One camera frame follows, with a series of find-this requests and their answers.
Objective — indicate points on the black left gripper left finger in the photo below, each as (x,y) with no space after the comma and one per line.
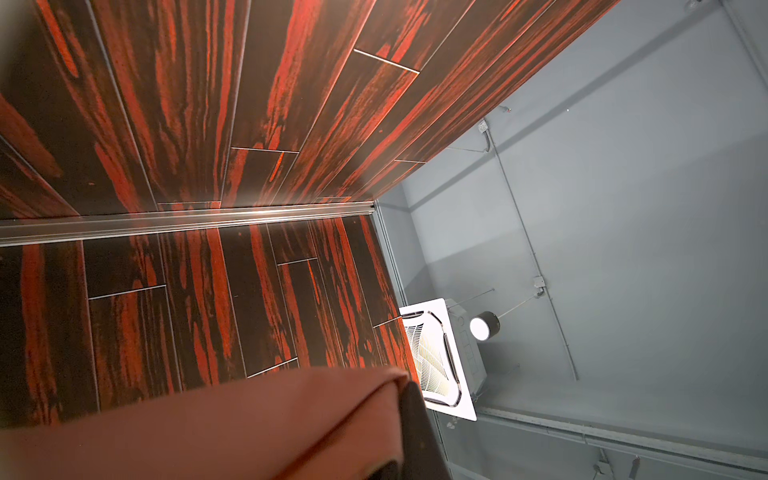
(389,471)

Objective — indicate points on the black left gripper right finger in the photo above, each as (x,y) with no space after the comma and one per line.
(422,457)

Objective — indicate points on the pink zip-up jacket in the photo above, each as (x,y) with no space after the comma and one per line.
(311,423)

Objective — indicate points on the round white wall lamp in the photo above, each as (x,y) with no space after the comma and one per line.
(484,326)

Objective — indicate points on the grey wall conduit pipe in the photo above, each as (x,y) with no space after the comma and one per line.
(540,282)

